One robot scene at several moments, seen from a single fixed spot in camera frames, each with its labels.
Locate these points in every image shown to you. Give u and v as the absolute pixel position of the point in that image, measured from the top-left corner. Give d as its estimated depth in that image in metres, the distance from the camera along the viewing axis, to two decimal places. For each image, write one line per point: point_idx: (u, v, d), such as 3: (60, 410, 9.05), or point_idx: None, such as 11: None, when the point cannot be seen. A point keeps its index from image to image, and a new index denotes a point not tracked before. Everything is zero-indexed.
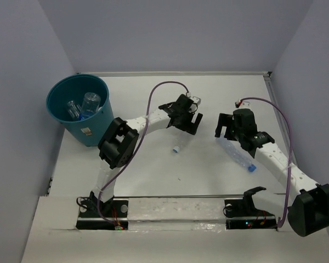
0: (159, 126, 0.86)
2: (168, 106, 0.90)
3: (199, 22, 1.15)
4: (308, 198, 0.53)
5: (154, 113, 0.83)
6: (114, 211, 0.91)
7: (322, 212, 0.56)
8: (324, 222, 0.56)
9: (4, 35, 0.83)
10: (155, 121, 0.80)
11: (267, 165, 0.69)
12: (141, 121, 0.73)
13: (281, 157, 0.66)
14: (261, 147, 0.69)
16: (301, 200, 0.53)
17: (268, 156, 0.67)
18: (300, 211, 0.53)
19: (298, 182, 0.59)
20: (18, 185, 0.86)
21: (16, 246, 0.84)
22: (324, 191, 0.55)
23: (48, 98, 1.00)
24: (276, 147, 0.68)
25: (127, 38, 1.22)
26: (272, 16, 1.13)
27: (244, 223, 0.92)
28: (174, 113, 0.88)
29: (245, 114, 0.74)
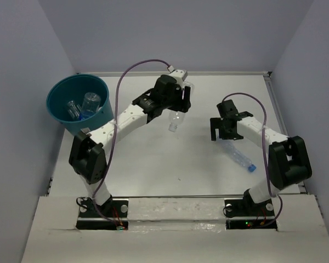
0: (137, 124, 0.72)
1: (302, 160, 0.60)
2: (144, 99, 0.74)
3: (199, 22, 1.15)
4: (281, 147, 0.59)
5: (125, 112, 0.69)
6: (114, 211, 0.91)
7: (296, 164, 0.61)
8: (300, 173, 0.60)
9: (4, 35, 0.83)
10: (127, 124, 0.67)
11: (248, 134, 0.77)
12: (108, 131, 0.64)
13: (257, 124, 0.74)
14: (240, 120, 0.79)
16: (272, 148, 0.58)
17: (247, 125, 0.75)
18: (274, 161, 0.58)
19: (271, 137, 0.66)
20: (18, 184, 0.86)
21: (16, 246, 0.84)
22: (294, 141, 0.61)
23: (48, 97, 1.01)
24: (253, 118, 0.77)
25: (127, 38, 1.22)
26: (272, 16, 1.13)
27: (244, 223, 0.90)
28: (150, 106, 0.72)
29: (225, 102, 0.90)
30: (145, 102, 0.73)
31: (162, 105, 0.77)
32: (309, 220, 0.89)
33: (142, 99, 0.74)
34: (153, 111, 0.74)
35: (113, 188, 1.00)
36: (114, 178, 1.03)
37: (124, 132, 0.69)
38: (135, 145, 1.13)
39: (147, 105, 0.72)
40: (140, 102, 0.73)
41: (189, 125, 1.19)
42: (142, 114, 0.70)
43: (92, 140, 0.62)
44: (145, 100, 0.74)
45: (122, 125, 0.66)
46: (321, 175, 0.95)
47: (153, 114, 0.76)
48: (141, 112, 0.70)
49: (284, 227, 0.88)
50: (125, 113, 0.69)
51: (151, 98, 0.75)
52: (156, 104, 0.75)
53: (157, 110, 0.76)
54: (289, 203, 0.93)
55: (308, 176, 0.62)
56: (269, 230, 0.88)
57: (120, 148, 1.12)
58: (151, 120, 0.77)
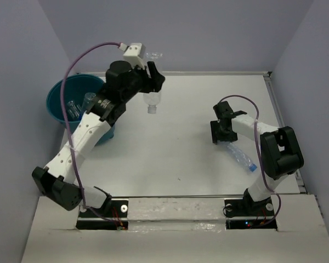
0: (101, 133, 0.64)
1: (294, 148, 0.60)
2: (99, 102, 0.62)
3: (199, 22, 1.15)
4: (271, 136, 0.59)
5: (81, 126, 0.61)
6: (114, 211, 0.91)
7: (289, 153, 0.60)
8: (293, 161, 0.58)
9: (5, 35, 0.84)
10: (85, 141, 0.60)
11: (242, 130, 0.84)
12: (66, 159, 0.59)
13: (250, 119, 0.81)
14: (234, 117, 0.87)
16: (264, 137, 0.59)
17: (240, 121, 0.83)
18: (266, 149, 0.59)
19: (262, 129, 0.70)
20: (18, 184, 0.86)
21: (16, 245, 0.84)
22: (284, 131, 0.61)
23: (48, 98, 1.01)
24: (247, 116, 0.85)
25: (126, 38, 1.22)
26: (271, 16, 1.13)
27: (244, 223, 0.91)
28: (106, 109, 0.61)
29: (220, 103, 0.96)
30: (102, 105, 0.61)
31: (123, 102, 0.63)
32: (309, 220, 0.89)
33: (97, 102, 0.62)
34: (113, 112, 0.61)
35: (113, 188, 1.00)
36: (113, 179, 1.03)
37: (88, 147, 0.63)
38: (134, 146, 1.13)
39: (104, 107, 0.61)
40: (95, 106, 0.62)
41: (188, 125, 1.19)
42: (98, 123, 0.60)
43: (50, 175, 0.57)
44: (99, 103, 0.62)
45: (80, 146, 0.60)
46: (321, 175, 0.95)
47: (115, 116, 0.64)
48: (96, 120, 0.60)
49: (284, 227, 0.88)
50: (81, 127, 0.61)
51: (108, 97, 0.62)
52: (114, 102, 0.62)
53: (118, 109, 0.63)
54: (289, 203, 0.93)
55: (301, 166, 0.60)
56: (269, 230, 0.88)
57: (120, 148, 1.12)
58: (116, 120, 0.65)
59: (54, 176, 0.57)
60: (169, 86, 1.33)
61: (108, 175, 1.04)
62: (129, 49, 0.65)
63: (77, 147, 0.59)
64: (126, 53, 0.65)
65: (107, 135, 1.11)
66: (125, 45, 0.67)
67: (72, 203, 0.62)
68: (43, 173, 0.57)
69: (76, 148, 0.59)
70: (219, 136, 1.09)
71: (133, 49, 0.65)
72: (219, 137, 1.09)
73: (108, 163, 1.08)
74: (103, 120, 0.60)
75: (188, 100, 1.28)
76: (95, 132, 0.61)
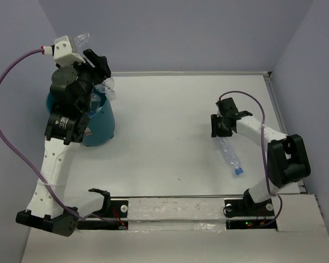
0: (71, 155, 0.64)
1: (301, 158, 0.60)
2: (56, 122, 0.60)
3: (199, 22, 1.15)
4: (279, 144, 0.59)
5: (47, 155, 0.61)
6: (114, 211, 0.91)
7: (295, 163, 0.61)
8: (299, 170, 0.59)
9: (4, 34, 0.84)
10: (57, 171, 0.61)
11: (248, 133, 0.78)
12: (44, 198, 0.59)
13: (256, 123, 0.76)
14: (240, 118, 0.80)
16: (272, 146, 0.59)
17: (245, 124, 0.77)
18: (273, 158, 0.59)
19: (269, 136, 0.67)
20: (17, 184, 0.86)
21: (16, 246, 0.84)
22: (293, 139, 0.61)
23: (47, 100, 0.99)
24: (253, 118, 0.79)
25: (126, 36, 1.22)
26: (271, 16, 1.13)
27: (244, 223, 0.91)
28: (68, 130, 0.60)
29: (226, 100, 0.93)
30: (61, 125, 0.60)
31: (82, 113, 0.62)
32: (309, 220, 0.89)
33: (55, 122, 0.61)
34: (75, 128, 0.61)
35: (113, 188, 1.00)
36: (113, 179, 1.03)
37: (63, 173, 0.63)
38: (134, 146, 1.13)
39: (64, 127, 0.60)
40: (54, 129, 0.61)
41: (188, 125, 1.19)
42: (64, 148, 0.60)
43: (35, 217, 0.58)
44: (58, 123, 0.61)
45: (53, 178, 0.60)
46: (320, 175, 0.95)
47: (80, 130, 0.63)
48: (62, 146, 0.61)
49: (284, 227, 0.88)
50: (47, 157, 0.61)
51: (64, 113, 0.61)
52: (72, 117, 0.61)
53: (81, 123, 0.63)
54: (289, 203, 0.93)
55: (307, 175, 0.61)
56: (269, 230, 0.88)
57: (120, 148, 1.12)
58: (83, 133, 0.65)
59: (39, 217, 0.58)
60: (168, 86, 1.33)
61: (108, 175, 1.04)
62: (57, 49, 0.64)
63: (50, 182, 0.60)
64: (56, 55, 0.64)
65: (106, 135, 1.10)
66: (50, 47, 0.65)
67: (70, 227, 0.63)
68: (27, 218, 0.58)
69: (50, 182, 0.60)
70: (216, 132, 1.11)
71: (61, 47, 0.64)
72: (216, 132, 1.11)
73: (108, 163, 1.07)
74: (68, 143, 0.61)
75: (188, 100, 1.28)
76: (64, 158, 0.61)
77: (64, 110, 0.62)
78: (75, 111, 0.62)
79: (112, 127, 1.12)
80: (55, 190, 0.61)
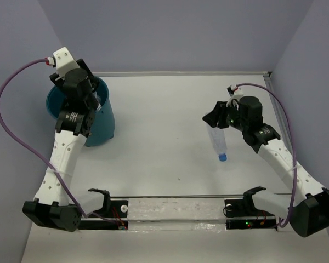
0: (78, 148, 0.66)
1: None
2: (67, 116, 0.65)
3: (198, 21, 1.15)
4: (313, 202, 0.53)
5: (57, 146, 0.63)
6: (114, 211, 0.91)
7: (324, 215, 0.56)
8: (325, 224, 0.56)
9: (5, 34, 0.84)
10: (66, 160, 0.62)
11: (272, 163, 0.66)
12: (52, 184, 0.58)
13: (287, 156, 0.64)
14: (266, 143, 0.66)
16: (306, 204, 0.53)
17: (273, 154, 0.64)
18: (304, 214, 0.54)
19: (304, 185, 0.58)
20: (18, 184, 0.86)
21: (16, 245, 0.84)
22: None
23: (48, 102, 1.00)
24: (281, 144, 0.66)
25: (126, 36, 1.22)
26: (270, 16, 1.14)
27: (244, 223, 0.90)
28: (77, 122, 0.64)
29: (253, 107, 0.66)
30: (71, 119, 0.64)
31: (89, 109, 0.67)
32: None
33: (64, 117, 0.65)
34: (84, 122, 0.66)
35: (113, 189, 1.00)
36: (113, 179, 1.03)
37: (71, 165, 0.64)
38: (134, 146, 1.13)
39: (74, 121, 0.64)
40: (64, 123, 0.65)
41: (189, 125, 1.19)
42: (74, 138, 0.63)
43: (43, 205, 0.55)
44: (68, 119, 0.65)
45: (62, 167, 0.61)
46: (320, 175, 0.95)
47: (87, 125, 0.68)
48: (71, 136, 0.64)
49: (284, 228, 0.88)
50: (57, 148, 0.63)
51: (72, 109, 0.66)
52: (81, 113, 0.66)
53: (88, 118, 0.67)
54: None
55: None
56: (269, 230, 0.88)
57: (120, 148, 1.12)
58: (89, 129, 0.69)
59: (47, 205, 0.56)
60: (168, 86, 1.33)
61: (108, 175, 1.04)
62: (59, 58, 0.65)
63: (59, 170, 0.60)
64: (59, 64, 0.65)
65: (106, 135, 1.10)
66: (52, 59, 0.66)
67: (74, 222, 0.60)
68: (36, 206, 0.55)
69: (60, 170, 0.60)
70: (220, 124, 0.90)
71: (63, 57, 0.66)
72: (220, 124, 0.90)
73: (108, 163, 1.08)
74: (78, 133, 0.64)
75: (188, 101, 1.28)
76: (73, 148, 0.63)
77: (73, 107, 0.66)
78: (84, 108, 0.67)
79: (112, 127, 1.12)
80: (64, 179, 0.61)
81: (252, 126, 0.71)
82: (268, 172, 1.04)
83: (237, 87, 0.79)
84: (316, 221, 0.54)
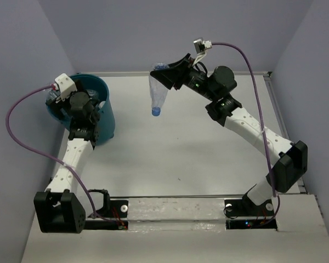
0: (87, 154, 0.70)
1: (303, 163, 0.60)
2: (77, 130, 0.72)
3: (198, 21, 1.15)
4: (287, 159, 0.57)
5: (69, 149, 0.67)
6: (114, 211, 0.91)
7: (296, 166, 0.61)
8: (298, 173, 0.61)
9: (6, 35, 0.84)
10: (78, 159, 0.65)
11: (242, 132, 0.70)
12: (64, 176, 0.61)
13: (253, 122, 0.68)
14: (231, 115, 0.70)
16: (281, 162, 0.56)
17: (240, 123, 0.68)
18: (282, 172, 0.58)
19: (274, 145, 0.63)
20: (18, 184, 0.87)
21: (16, 246, 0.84)
22: (298, 147, 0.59)
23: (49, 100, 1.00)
24: (245, 112, 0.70)
25: (127, 37, 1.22)
26: (270, 16, 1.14)
27: (244, 223, 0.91)
28: (86, 135, 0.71)
29: (227, 87, 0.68)
30: (81, 132, 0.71)
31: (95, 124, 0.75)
32: (309, 220, 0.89)
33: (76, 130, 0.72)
34: (92, 135, 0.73)
35: (113, 188, 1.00)
36: (113, 179, 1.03)
37: (80, 167, 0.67)
38: (134, 146, 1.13)
39: (84, 133, 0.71)
40: (75, 135, 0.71)
41: (188, 125, 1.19)
42: (85, 142, 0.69)
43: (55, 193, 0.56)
44: (78, 132, 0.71)
45: (75, 163, 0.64)
46: (319, 175, 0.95)
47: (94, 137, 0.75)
48: (82, 141, 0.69)
49: (284, 228, 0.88)
50: (69, 150, 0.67)
51: (81, 124, 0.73)
52: (89, 127, 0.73)
53: (95, 131, 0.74)
54: (288, 203, 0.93)
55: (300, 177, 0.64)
56: (269, 230, 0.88)
57: (119, 148, 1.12)
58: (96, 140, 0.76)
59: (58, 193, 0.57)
60: None
61: (108, 175, 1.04)
62: (61, 84, 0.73)
63: (72, 165, 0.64)
64: (62, 88, 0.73)
65: (106, 135, 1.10)
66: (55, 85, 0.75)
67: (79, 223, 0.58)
68: (47, 193, 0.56)
69: (72, 165, 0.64)
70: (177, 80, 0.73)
71: (64, 81, 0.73)
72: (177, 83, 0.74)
73: (108, 163, 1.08)
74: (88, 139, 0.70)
75: (188, 101, 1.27)
76: (84, 150, 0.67)
77: (80, 123, 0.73)
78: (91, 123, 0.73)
79: (112, 126, 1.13)
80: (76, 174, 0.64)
81: (217, 99, 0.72)
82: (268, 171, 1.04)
83: (211, 46, 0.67)
84: (291, 174, 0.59)
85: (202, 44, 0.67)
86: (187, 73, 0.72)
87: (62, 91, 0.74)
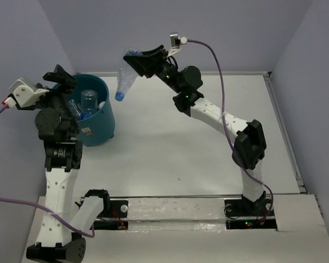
0: (73, 183, 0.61)
1: (261, 139, 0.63)
2: (55, 153, 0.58)
3: (198, 21, 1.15)
4: (244, 136, 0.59)
5: (50, 186, 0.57)
6: (114, 211, 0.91)
7: (255, 143, 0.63)
8: (259, 150, 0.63)
9: (6, 35, 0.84)
10: (62, 199, 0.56)
11: (205, 120, 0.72)
12: (53, 226, 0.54)
13: (213, 109, 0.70)
14: (194, 105, 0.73)
16: (239, 140, 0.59)
17: (203, 111, 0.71)
18: (242, 149, 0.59)
19: (233, 126, 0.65)
20: (17, 184, 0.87)
21: (16, 246, 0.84)
22: (253, 125, 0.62)
23: None
24: (206, 101, 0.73)
25: (127, 36, 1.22)
26: (270, 16, 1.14)
27: (244, 223, 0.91)
28: (68, 159, 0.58)
29: (196, 84, 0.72)
30: (60, 157, 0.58)
31: (75, 143, 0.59)
32: (309, 220, 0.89)
33: (53, 154, 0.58)
34: (74, 157, 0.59)
35: (113, 189, 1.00)
36: (113, 179, 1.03)
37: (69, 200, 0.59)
38: (134, 146, 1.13)
39: (63, 158, 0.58)
40: (53, 161, 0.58)
41: (188, 125, 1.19)
42: (66, 175, 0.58)
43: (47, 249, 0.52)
44: (55, 157, 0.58)
45: (60, 206, 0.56)
46: (319, 175, 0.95)
47: (76, 158, 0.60)
48: (63, 173, 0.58)
49: (284, 228, 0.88)
50: (51, 188, 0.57)
51: (57, 145, 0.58)
52: (68, 148, 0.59)
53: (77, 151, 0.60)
54: (289, 203, 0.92)
55: (263, 155, 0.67)
56: (269, 230, 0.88)
57: (119, 148, 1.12)
58: (80, 159, 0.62)
59: (50, 247, 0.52)
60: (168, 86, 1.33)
61: (108, 175, 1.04)
62: (18, 97, 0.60)
63: (57, 210, 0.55)
64: (21, 102, 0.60)
65: (106, 135, 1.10)
66: (10, 99, 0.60)
67: (79, 254, 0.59)
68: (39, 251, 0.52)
69: (57, 211, 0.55)
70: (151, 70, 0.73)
71: (21, 93, 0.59)
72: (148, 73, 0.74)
73: (108, 163, 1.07)
74: (69, 169, 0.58)
75: None
76: (68, 184, 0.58)
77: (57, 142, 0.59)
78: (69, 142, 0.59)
79: (112, 126, 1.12)
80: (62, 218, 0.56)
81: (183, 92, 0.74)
82: (268, 171, 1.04)
83: (186, 43, 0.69)
84: (251, 150, 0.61)
85: (178, 39, 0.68)
86: (160, 64, 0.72)
87: (20, 105, 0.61)
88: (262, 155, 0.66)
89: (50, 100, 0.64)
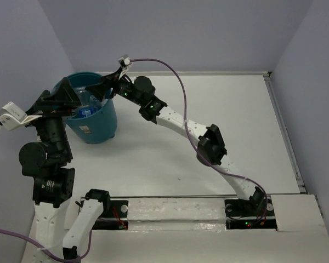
0: (63, 215, 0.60)
1: (219, 140, 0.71)
2: (42, 186, 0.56)
3: (198, 21, 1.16)
4: (205, 140, 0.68)
5: (39, 220, 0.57)
6: (114, 211, 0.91)
7: (215, 143, 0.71)
8: (219, 150, 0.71)
9: (5, 35, 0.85)
10: (52, 234, 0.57)
11: (170, 127, 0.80)
12: (43, 258, 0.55)
13: (176, 116, 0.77)
14: (159, 114, 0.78)
16: (201, 144, 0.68)
17: (168, 119, 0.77)
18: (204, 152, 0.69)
19: (194, 132, 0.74)
20: (17, 184, 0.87)
21: (17, 246, 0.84)
22: (211, 130, 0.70)
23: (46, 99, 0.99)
24: (170, 109, 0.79)
25: (128, 36, 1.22)
26: (269, 16, 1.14)
27: (244, 223, 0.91)
28: (56, 194, 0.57)
29: (148, 92, 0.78)
30: (47, 192, 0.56)
31: (64, 177, 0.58)
32: (309, 220, 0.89)
33: (40, 187, 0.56)
34: (63, 190, 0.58)
35: (113, 189, 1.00)
36: (113, 179, 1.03)
37: (61, 231, 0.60)
38: (134, 146, 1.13)
39: (51, 192, 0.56)
40: (41, 195, 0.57)
41: None
42: (55, 211, 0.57)
43: None
44: (44, 192, 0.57)
45: (50, 241, 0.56)
46: (320, 176, 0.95)
47: (66, 190, 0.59)
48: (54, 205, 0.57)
49: (283, 227, 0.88)
50: (40, 221, 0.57)
51: (45, 178, 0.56)
52: (57, 181, 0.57)
53: (66, 184, 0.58)
54: (289, 203, 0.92)
55: (226, 151, 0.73)
56: (269, 230, 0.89)
57: (119, 148, 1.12)
58: (71, 189, 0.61)
59: None
60: (169, 86, 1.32)
61: (108, 175, 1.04)
62: (5, 123, 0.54)
63: (47, 245, 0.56)
64: (7, 128, 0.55)
65: (107, 132, 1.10)
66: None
67: None
68: None
69: (47, 246, 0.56)
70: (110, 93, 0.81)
71: (7, 121, 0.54)
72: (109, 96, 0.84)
73: (108, 164, 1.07)
74: (58, 205, 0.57)
75: (188, 101, 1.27)
76: (57, 219, 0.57)
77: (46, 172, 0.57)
78: (58, 175, 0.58)
79: (114, 124, 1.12)
80: (53, 252, 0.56)
81: (145, 103, 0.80)
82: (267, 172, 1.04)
83: (130, 62, 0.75)
84: (212, 150, 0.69)
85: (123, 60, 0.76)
86: (116, 83, 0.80)
87: (7, 129, 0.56)
88: (223, 151, 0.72)
89: (44, 125, 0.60)
